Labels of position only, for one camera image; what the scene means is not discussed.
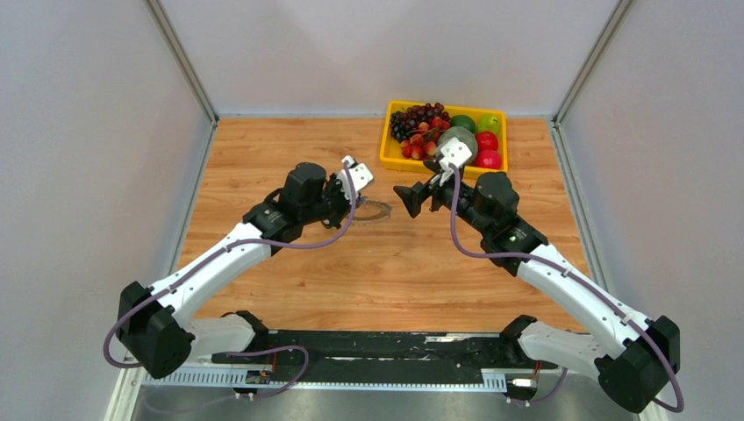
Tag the light green pear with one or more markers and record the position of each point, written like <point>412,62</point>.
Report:
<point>489,123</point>

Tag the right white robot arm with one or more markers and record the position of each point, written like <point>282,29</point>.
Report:
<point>633,358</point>

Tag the left aluminium frame post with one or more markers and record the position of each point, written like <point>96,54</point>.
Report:
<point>175,46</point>

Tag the aluminium frame post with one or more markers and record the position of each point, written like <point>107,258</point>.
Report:
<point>603,40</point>
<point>175,46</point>

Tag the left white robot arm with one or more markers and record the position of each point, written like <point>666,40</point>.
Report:
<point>156,323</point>

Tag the right aluminium frame post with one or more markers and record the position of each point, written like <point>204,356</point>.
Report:
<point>603,40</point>

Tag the green netted melon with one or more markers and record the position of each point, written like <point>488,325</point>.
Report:
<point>463,135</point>

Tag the red apple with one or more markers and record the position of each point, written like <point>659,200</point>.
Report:
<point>487,140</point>

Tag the dark green lime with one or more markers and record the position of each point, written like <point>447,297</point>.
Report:
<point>465,122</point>

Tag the dark grape bunch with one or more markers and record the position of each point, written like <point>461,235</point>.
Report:
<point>418,119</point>

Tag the pink red peach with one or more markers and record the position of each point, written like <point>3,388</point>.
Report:
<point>488,158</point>

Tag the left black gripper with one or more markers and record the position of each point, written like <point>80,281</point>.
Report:
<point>333,185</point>

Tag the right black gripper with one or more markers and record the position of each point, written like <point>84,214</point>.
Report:
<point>413,196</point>

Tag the red cherry bunch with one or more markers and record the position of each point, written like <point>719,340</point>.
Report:
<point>418,140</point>

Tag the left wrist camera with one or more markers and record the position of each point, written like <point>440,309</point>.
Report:
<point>354,177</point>

